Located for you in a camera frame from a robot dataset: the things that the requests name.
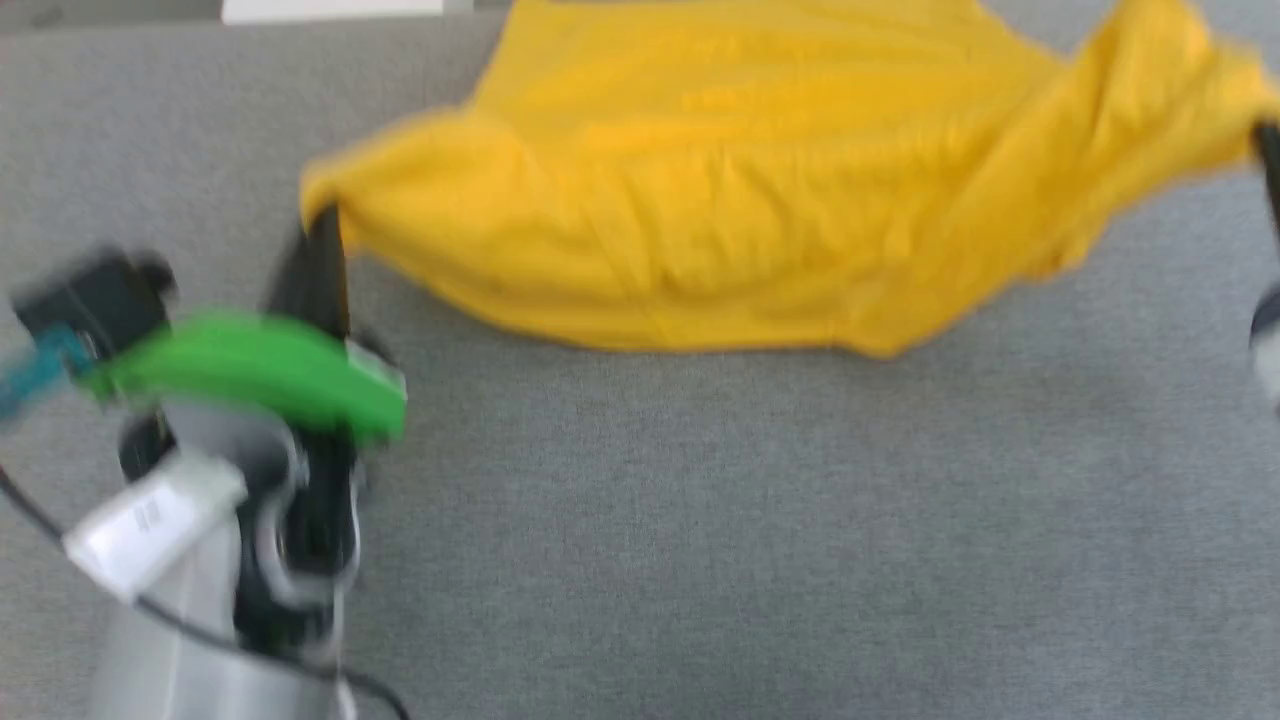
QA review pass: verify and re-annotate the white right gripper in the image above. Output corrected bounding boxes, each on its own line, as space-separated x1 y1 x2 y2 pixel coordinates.
1250 122 1280 411

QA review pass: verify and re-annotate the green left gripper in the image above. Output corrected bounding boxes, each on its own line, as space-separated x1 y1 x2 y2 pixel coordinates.
85 205 409 446

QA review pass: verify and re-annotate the yellow bear print garment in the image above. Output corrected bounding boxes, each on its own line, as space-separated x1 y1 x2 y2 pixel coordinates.
298 0 1280 359

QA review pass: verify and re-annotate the white rectangular box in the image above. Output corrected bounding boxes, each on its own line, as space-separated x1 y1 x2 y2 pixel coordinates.
220 0 446 23

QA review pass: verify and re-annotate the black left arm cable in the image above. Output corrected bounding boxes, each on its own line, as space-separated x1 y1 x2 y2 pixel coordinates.
0 465 411 720

